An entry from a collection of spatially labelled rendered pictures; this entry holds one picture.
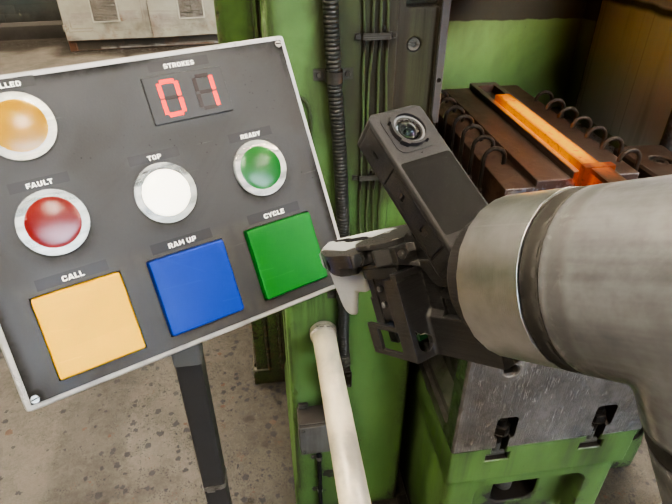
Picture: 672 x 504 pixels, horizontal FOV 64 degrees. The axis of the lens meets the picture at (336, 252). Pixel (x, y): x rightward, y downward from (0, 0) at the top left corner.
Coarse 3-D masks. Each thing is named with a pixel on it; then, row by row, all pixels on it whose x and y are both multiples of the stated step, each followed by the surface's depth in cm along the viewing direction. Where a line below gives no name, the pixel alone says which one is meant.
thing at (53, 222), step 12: (36, 204) 46; (48, 204) 46; (60, 204) 47; (72, 204) 47; (36, 216) 46; (48, 216) 46; (60, 216) 47; (72, 216) 47; (36, 228) 46; (48, 228) 46; (60, 228) 47; (72, 228) 47; (36, 240) 46; (48, 240) 46; (60, 240) 47; (72, 240) 47
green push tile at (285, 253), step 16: (272, 224) 56; (288, 224) 57; (304, 224) 57; (256, 240) 55; (272, 240) 56; (288, 240) 57; (304, 240) 57; (256, 256) 55; (272, 256) 56; (288, 256) 57; (304, 256) 57; (256, 272) 56; (272, 272) 56; (288, 272) 57; (304, 272) 57; (320, 272) 58; (272, 288) 56; (288, 288) 57
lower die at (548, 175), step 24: (456, 96) 106; (480, 96) 105; (528, 96) 105; (480, 120) 95; (504, 120) 95; (552, 120) 94; (456, 144) 93; (480, 144) 89; (504, 144) 86; (528, 144) 86; (576, 144) 84; (504, 168) 81; (528, 168) 79; (552, 168) 79; (576, 168) 76; (624, 168) 78; (504, 192) 76
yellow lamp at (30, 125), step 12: (0, 108) 45; (12, 108) 45; (24, 108) 46; (36, 108) 46; (0, 120) 45; (12, 120) 45; (24, 120) 45; (36, 120) 46; (0, 132) 45; (12, 132) 45; (24, 132) 45; (36, 132) 46; (0, 144) 45; (12, 144) 45; (24, 144) 46; (36, 144) 46
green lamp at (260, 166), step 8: (248, 152) 55; (256, 152) 55; (264, 152) 56; (272, 152) 56; (248, 160) 55; (256, 160) 55; (264, 160) 56; (272, 160) 56; (248, 168) 55; (256, 168) 55; (264, 168) 56; (272, 168) 56; (280, 168) 57; (248, 176) 55; (256, 176) 55; (264, 176) 56; (272, 176) 56; (256, 184) 55; (264, 184) 56; (272, 184) 56
